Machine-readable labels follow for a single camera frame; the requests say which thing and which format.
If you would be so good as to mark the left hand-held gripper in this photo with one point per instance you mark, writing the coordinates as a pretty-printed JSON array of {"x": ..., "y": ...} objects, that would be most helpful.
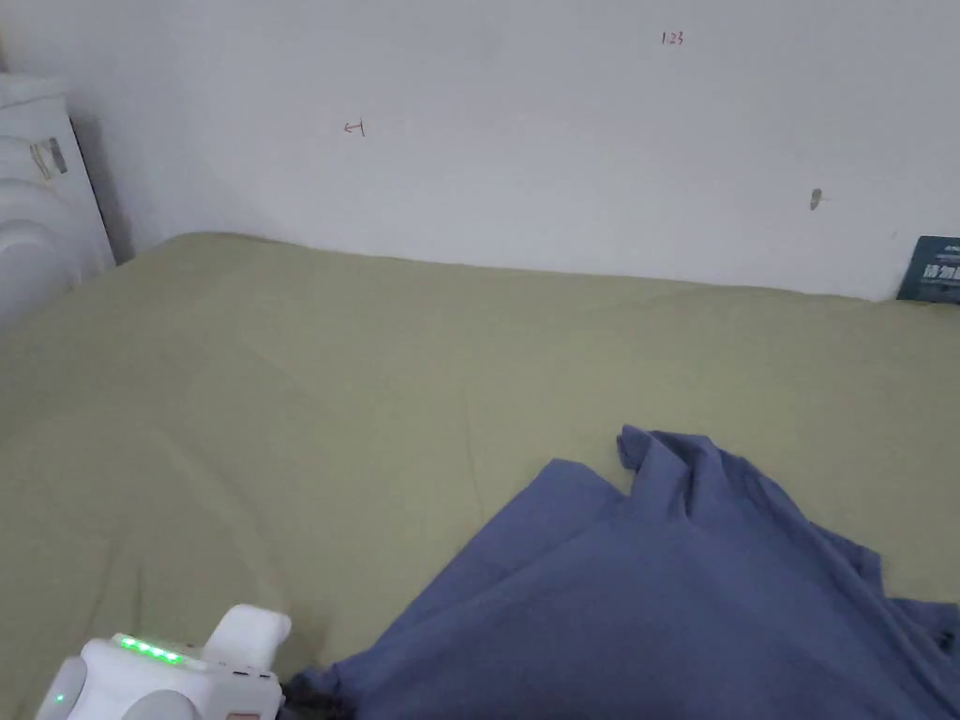
[{"x": 161, "y": 679}]

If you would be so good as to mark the dark blue shirt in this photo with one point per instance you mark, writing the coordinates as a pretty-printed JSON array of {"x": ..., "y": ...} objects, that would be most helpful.
[{"x": 645, "y": 600}]

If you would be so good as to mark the bed with pale green sheet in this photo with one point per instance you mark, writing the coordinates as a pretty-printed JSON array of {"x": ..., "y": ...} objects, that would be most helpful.
[{"x": 300, "y": 390}]

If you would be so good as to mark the white washing machine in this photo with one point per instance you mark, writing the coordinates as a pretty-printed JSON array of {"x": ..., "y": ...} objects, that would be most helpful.
[{"x": 37, "y": 195}]

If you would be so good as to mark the dark teal printed card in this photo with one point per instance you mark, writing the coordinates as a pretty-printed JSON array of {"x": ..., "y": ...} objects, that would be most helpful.
[{"x": 934, "y": 270}]

